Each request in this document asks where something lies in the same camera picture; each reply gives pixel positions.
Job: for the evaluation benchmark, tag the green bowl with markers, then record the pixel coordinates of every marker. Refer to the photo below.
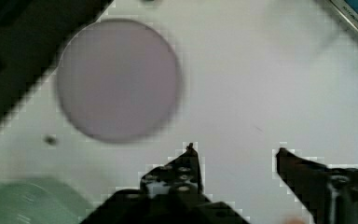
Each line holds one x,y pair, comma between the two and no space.
41,201

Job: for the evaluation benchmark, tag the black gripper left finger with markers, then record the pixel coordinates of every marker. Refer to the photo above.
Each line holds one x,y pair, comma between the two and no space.
168,194

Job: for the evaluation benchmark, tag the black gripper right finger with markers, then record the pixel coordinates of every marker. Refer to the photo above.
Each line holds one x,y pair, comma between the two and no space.
329,194

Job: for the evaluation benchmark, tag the grey round plate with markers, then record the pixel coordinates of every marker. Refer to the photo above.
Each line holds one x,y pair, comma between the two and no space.
118,80

